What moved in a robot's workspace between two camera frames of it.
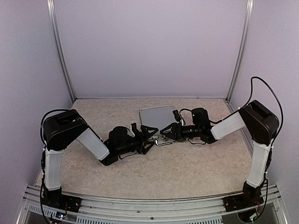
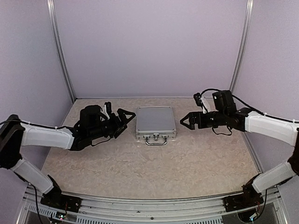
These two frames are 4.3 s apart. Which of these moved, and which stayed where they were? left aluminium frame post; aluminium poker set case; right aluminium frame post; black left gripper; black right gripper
Moved: black left gripper; black right gripper
Stayed: right aluminium frame post; left aluminium frame post; aluminium poker set case
